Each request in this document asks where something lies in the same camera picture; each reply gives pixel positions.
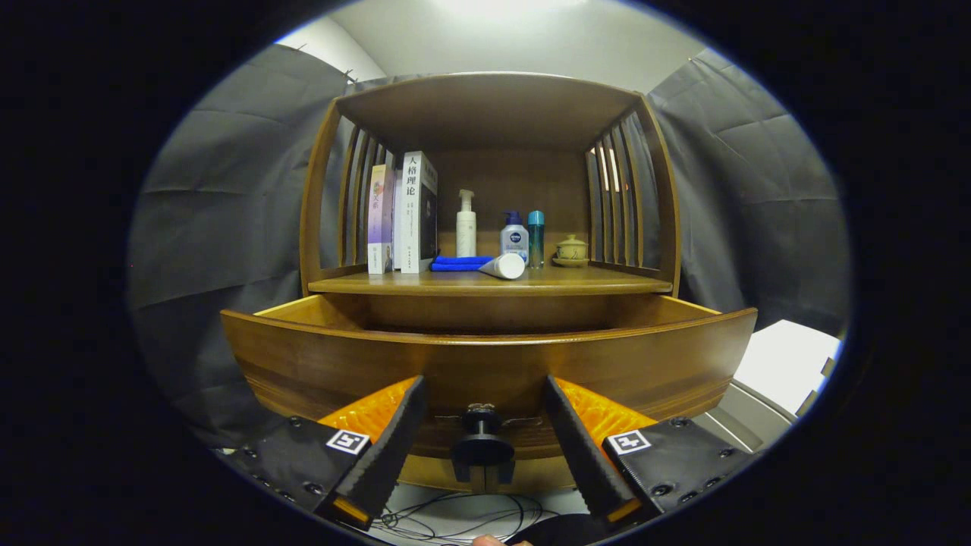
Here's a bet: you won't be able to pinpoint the brown wooden drawer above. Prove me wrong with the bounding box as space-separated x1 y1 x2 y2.
220 293 758 462

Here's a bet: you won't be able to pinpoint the yellow lidded teacup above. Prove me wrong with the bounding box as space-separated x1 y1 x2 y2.
551 234 590 268

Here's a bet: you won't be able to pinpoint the black floor cables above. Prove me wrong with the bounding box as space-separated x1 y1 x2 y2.
376 489 562 543

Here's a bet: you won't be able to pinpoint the black drawer knob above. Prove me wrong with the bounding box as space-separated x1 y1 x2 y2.
451 404 517 469

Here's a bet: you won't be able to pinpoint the white blue-cap pump bottle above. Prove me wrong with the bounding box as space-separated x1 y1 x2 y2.
500 211 529 262

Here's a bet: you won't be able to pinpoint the grey slatted panel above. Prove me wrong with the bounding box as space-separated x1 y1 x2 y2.
694 379 797 456

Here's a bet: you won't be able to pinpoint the white cleanser tube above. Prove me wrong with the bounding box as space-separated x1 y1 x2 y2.
478 253 526 280

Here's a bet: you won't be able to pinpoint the thick white book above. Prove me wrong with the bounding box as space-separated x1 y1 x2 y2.
394 151 438 274

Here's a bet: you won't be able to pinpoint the purple book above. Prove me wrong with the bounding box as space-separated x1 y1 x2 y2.
367 164 396 275

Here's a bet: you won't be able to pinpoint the wooden cabinet door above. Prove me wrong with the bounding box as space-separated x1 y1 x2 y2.
398 455 484 494
484 457 579 494

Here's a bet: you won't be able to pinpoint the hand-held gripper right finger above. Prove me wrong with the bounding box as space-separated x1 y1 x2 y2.
542 375 763 532

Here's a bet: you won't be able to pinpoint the blue folded cloth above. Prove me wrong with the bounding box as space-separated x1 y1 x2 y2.
430 255 495 272

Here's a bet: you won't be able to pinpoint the white flat panel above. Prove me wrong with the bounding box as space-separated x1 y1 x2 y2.
732 318 843 416

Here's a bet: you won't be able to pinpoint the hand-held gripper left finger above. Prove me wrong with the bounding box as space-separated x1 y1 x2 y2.
216 374 431 532

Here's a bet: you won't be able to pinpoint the brown wooden cabinet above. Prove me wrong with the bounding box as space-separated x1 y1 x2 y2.
300 72 681 494

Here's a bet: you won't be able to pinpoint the wooden countertop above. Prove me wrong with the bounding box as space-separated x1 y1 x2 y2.
307 262 674 297

